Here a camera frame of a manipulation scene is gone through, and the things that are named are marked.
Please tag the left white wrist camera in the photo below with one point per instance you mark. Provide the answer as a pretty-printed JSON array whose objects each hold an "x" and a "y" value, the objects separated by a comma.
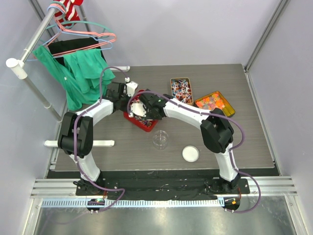
[{"x": 131, "y": 87}]

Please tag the pink clothes hanger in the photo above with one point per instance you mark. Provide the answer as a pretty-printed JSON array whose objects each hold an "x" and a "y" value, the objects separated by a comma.
[{"x": 104, "y": 43}]

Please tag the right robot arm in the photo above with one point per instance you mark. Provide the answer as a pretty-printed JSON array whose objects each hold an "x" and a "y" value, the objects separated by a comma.
[{"x": 216, "y": 130}]

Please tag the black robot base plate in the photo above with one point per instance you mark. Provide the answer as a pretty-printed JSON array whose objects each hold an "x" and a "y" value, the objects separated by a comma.
[{"x": 179, "y": 180}]

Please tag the black garment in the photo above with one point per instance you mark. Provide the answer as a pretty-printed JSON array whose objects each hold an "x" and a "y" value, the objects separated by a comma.
[{"x": 63, "y": 46}]

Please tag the white rack foot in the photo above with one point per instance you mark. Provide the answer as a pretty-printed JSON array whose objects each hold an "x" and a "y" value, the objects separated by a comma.
[{"x": 120, "y": 68}]

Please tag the green cloth garment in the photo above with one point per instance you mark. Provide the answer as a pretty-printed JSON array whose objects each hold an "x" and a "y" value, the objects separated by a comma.
[{"x": 81, "y": 75}]

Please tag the clear plastic round jar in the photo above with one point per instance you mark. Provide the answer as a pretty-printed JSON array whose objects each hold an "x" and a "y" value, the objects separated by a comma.
[{"x": 160, "y": 139}]

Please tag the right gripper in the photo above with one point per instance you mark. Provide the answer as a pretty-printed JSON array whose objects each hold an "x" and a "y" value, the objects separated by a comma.
[{"x": 159, "y": 118}]

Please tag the white flat bar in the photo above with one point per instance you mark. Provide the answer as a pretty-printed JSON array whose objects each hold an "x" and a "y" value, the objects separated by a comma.
[{"x": 108, "y": 143}]

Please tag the green clothes hanger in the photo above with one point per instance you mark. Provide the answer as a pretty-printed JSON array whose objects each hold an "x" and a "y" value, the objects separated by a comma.
[{"x": 82, "y": 28}]

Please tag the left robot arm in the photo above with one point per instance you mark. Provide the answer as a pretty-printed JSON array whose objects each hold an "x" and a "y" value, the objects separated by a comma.
[{"x": 76, "y": 135}]

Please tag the red square candy box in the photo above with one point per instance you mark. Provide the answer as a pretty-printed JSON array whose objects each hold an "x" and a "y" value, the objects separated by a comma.
[{"x": 145, "y": 125}]

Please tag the white round jar lid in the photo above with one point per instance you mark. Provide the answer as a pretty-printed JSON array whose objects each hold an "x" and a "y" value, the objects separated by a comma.
[{"x": 190, "y": 154}]

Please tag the gold rectangular tin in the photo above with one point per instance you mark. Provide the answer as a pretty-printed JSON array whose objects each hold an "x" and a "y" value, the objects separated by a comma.
[{"x": 181, "y": 90}]

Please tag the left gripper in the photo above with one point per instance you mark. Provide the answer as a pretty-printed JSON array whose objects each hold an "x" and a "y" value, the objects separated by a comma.
[{"x": 124, "y": 108}]

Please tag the red white striped garment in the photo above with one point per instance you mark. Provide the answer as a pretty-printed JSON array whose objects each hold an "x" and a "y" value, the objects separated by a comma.
[{"x": 69, "y": 13}]

